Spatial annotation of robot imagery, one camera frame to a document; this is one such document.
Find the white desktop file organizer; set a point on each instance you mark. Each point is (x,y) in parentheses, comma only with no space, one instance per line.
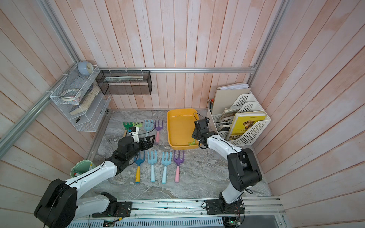
(222,123)

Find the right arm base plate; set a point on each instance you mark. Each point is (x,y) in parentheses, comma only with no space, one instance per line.
(218,207)

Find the aluminium front rail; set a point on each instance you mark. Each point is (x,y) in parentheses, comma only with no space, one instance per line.
(172,208)

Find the green cup with pens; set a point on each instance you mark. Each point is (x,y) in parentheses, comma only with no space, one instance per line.
(81,168)

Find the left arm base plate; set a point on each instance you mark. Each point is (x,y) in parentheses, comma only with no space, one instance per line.
(118,209)

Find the roll of white tape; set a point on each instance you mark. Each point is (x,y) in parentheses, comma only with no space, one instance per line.
(70,94)

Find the purple rake pink handle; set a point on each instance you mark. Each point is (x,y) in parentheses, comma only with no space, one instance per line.
(159,127)

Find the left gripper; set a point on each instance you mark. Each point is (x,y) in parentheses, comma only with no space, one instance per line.
(149,144)

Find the yellow storage box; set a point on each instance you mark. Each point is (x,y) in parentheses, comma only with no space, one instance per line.
(180,127)

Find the papers in mesh basket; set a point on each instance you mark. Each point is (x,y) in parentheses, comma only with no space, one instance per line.
(124,79)

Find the white wire wall shelf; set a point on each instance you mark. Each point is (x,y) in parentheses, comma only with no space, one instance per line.
(90,120)

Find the bundle of pencils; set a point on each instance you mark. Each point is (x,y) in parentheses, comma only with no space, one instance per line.
(211,102)

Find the old book on shelf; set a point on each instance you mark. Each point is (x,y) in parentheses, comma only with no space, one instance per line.
(86,101)

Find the pale blue round clock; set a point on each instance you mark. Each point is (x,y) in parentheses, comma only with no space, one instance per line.
(85,68)

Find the green rake wooden handle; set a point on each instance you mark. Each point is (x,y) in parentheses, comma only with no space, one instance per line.
(127,125)

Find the light blue hand rake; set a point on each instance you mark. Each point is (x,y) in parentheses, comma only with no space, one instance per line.
(152,159)

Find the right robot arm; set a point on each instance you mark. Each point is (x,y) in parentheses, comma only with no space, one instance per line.
(243,168)

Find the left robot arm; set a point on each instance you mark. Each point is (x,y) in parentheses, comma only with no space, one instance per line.
(63,200)

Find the yellow picture book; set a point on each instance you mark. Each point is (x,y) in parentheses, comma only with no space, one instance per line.
(242,122)

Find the light green wooden handled rake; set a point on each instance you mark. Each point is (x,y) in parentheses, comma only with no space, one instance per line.
(137,124)

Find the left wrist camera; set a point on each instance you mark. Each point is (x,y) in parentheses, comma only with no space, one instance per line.
(133,132)

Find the light blue hand fork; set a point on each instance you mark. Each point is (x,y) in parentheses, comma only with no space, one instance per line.
(166,160)

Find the black mesh wall basket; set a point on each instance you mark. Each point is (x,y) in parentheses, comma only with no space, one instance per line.
(125,89)

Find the pink handled garden tool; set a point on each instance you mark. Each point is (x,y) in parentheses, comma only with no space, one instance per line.
(178,159)

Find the dark blue fork yellow handle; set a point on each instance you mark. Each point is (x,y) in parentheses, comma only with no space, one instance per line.
(139,159)

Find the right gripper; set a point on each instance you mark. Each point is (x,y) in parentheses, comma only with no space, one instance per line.
(195,133)

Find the beige folder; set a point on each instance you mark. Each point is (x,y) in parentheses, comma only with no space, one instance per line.
(225,99)

